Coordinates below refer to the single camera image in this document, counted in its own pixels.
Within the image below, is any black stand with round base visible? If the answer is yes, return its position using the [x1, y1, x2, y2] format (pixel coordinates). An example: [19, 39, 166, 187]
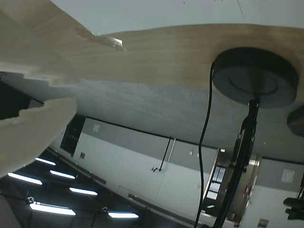
[211, 47, 300, 228]

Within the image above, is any clear tape piece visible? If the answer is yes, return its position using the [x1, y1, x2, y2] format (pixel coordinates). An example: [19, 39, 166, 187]
[109, 37, 126, 52]

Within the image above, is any ceiling light strip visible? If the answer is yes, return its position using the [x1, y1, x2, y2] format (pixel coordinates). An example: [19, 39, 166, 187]
[35, 157, 57, 166]
[49, 169, 77, 181]
[29, 201, 77, 217]
[68, 186, 98, 196]
[107, 211, 140, 219]
[7, 171, 44, 186]

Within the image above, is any grey wall sign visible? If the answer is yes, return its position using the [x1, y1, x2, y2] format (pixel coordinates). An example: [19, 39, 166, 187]
[281, 169, 295, 183]

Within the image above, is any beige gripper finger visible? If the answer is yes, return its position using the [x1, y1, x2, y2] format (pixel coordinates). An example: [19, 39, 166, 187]
[0, 11, 82, 86]
[0, 97, 78, 178]

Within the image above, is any silver door frame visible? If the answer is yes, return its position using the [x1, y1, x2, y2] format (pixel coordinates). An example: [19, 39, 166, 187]
[203, 147, 262, 226]

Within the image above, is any white paper sheet with marks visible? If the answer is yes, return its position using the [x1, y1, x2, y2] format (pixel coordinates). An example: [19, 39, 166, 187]
[49, 0, 247, 37]

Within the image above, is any black wall rod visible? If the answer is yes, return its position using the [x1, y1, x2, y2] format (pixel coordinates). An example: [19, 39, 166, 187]
[152, 136, 173, 172]

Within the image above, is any black device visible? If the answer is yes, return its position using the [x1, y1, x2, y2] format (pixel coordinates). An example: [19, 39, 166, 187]
[282, 196, 304, 221]

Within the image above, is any plain white paper sheet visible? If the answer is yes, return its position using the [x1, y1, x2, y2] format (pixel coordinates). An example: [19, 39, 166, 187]
[237, 0, 304, 29]

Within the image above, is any black cable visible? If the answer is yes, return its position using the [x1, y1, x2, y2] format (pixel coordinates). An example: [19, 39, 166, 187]
[194, 61, 216, 228]

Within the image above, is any black wall panel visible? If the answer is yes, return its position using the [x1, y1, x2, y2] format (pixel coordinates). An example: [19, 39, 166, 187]
[60, 114, 86, 157]

